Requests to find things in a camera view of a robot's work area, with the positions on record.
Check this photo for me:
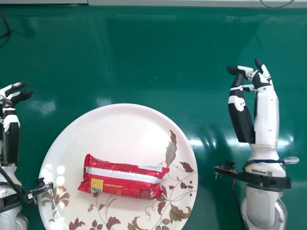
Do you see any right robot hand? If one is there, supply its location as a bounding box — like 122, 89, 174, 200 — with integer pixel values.
226, 57, 300, 190

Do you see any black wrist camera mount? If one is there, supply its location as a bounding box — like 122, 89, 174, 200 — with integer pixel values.
24, 176, 54, 206
214, 161, 243, 181

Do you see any red biscuit packet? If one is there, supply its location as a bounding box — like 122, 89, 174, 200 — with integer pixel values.
77, 153, 170, 201

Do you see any white plate brown leaf pattern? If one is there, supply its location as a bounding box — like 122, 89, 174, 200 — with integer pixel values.
38, 103, 199, 230

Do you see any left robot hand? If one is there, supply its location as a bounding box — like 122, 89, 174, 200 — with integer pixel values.
0, 81, 34, 211

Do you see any white table edge duct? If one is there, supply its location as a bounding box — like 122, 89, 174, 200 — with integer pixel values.
87, 0, 307, 8
0, 0, 88, 5

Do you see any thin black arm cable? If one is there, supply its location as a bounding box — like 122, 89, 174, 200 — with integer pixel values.
232, 178, 243, 218
0, 166, 33, 206

